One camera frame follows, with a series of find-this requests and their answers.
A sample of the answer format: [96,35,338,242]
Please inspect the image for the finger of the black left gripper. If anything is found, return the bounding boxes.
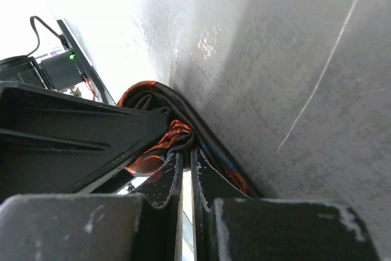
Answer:
[1,81,167,200]

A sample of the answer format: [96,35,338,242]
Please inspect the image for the black orange floral tie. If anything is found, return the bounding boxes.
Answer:
[117,81,259,197]

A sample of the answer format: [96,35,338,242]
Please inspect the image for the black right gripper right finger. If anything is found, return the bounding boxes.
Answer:
[191,148,379,260]

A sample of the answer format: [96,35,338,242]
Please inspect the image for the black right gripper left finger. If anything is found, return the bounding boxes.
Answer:
[1,152,183,260]

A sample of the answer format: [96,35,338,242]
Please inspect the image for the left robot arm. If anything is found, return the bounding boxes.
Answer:
[1,21,167,200]

